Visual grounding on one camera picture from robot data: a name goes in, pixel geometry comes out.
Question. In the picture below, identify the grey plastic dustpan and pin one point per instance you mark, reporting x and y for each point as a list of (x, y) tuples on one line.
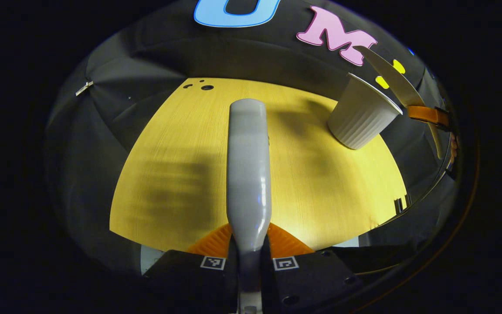
[(390, 72)]

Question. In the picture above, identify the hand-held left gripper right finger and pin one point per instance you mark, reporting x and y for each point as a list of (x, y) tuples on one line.
[(312, 283)]

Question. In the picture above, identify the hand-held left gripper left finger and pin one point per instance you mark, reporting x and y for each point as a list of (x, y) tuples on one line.
[(185, 283)]

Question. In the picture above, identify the white ribbed garbage bin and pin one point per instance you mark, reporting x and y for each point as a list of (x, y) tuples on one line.
[(360, 117)]

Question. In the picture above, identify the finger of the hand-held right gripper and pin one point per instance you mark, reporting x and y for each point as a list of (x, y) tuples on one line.
[(425, 114)]

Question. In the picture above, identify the black backdrop cloth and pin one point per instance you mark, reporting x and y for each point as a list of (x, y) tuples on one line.
[(233, 52)]

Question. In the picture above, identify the silver metal clip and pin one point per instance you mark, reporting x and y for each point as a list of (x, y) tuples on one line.
[(84, 88)]

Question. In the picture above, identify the wooden desktop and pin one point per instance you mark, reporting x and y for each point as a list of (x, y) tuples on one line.
[(181, 131)]

